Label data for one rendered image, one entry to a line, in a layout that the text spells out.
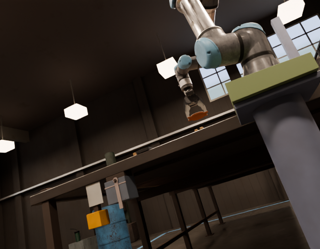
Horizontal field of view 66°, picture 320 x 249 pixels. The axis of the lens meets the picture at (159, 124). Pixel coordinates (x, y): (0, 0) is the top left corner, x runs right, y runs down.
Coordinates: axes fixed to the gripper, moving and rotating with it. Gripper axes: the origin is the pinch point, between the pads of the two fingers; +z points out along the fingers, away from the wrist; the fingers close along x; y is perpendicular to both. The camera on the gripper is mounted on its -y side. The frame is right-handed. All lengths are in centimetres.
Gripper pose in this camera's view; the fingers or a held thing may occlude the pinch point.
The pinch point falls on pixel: (197, 115)
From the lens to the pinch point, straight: 144.3
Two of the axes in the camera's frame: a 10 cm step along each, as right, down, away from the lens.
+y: 1.9, 2.5, 9.5
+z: 2.9, 9.1, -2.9
